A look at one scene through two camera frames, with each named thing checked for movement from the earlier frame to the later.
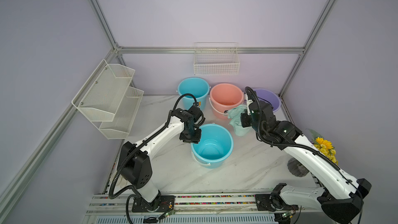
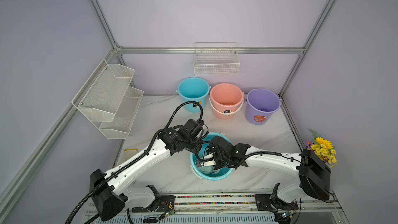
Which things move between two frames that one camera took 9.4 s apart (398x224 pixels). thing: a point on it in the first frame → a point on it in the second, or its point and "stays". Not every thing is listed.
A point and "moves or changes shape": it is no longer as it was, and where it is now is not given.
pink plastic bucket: [223, 97] stays
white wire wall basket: [219, 58] stays
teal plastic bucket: [197, 86] stays
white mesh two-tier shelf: [109, 101] stays
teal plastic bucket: [215, 145] moves or changes shape
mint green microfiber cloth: [234, 115] → [209, 169]
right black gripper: [245, 120] → [211, 150]
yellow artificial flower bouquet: [323, 145] stays
